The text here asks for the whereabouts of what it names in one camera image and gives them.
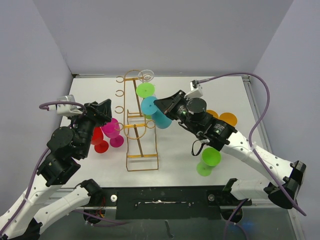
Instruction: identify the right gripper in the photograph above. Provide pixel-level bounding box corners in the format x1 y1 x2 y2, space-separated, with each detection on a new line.
154 90 200 135

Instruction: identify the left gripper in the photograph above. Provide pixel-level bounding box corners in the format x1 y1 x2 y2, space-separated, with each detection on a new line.
70 98 112 158

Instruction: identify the cyan goblet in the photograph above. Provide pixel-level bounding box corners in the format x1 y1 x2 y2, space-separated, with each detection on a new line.
141 96 172 129

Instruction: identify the light green goblet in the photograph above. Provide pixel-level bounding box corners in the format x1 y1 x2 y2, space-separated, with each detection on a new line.
135 82 156 120

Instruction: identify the clear wine glass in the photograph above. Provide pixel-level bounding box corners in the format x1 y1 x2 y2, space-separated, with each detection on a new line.
137 69 157 98

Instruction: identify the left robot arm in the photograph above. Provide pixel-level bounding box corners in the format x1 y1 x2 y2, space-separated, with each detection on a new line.
0 95 112 240

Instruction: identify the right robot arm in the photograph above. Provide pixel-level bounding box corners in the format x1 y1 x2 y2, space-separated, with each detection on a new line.
154 90 307 209

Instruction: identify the magenta goblet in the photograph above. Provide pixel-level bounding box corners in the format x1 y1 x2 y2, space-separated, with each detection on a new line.
101 118 124 148

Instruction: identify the red goblet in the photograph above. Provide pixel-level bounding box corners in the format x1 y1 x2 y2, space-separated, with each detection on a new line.
91 127 109 154

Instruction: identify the orange goblet left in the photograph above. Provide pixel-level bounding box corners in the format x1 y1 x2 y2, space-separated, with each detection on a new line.
206 109 219 119

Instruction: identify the orange goblet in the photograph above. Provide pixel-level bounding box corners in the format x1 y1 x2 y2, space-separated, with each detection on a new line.
206 109 219 119
219 112 238 127

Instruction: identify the orange goblet right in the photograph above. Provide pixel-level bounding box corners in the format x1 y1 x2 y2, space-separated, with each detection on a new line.
219 112 238 127

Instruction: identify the green goblet front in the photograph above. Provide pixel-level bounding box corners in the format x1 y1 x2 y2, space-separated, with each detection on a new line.
196 147 222 177

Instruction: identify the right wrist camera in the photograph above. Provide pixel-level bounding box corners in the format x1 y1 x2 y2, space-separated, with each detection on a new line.
184 80 203 100

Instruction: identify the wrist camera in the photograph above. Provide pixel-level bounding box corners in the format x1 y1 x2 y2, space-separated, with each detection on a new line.
184 80 203 100
47 94 80 117

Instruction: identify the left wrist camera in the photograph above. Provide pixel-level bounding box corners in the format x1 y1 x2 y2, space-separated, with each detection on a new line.
47 94 80 117

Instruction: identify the gold wire glass rack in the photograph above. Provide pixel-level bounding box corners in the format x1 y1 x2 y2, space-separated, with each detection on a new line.
114 69 159 172

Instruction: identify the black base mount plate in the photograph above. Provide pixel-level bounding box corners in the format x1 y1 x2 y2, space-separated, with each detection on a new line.
84 185 240 220

